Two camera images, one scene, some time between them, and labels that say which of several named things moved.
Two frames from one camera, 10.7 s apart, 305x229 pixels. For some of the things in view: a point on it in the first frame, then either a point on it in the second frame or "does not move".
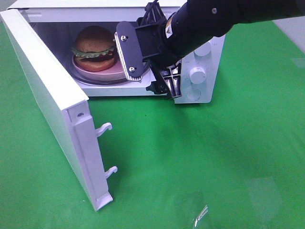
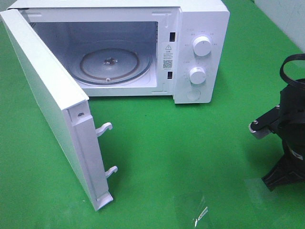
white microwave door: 66,105 does not move
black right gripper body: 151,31 → 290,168
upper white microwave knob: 204,50 does not move
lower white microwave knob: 198,75 does not move
